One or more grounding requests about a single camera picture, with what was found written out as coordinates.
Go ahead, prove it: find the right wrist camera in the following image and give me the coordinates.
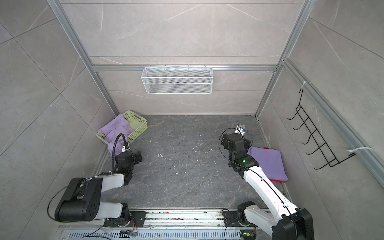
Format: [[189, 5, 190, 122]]
[[235, 124, 245, 137]]

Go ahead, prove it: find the aluminium frame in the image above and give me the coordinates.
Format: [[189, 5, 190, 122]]
[[48, 1, 384, 186]]

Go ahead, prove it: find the black wire hook rack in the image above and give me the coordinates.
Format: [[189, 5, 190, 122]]
[[288, 89, 356, 170]]

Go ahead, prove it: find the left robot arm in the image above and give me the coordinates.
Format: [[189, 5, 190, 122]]
[[54, 151, 143, 227]]

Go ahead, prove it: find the purple t-shirt in basket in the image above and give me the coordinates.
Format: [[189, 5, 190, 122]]
[[98, 114, 134, 154]]

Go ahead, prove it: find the red t-shirt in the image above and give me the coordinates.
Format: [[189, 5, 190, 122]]
[[254, 146, 287, 184]]

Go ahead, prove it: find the light green plastic basket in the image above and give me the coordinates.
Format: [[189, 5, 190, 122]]
[[96, 111, 148, 144]]

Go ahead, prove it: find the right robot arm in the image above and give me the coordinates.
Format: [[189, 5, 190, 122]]
[[218, 131, 315, 240]]

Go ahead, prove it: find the purple t-shirt with print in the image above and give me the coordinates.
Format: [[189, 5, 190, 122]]
[[247, 146, 289, 182]]

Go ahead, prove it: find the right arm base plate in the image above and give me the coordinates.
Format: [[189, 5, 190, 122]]
[[221, 209, 257, 227]]

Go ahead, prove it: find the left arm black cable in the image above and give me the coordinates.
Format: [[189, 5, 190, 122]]
[[110, 133, 128, 173]]

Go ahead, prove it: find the white zip tie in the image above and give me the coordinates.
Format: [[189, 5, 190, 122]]
[[347, 147, 374, 153]]

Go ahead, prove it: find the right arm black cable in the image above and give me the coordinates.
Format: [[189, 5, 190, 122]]
[[217, 127, 295, 217]]

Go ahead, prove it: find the white wire mesh basket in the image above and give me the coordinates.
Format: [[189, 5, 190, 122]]
[[141, 67, 214, 95]]

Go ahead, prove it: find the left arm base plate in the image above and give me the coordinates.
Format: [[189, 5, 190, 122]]
[[104, 211, 147, 228]]

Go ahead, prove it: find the aluminium rail at front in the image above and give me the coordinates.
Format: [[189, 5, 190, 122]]
[[54, 209, 273, 240]]

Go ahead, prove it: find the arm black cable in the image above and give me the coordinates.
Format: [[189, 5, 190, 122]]
[[217, 127, 295, 217], [110, 133, 128, 173]]

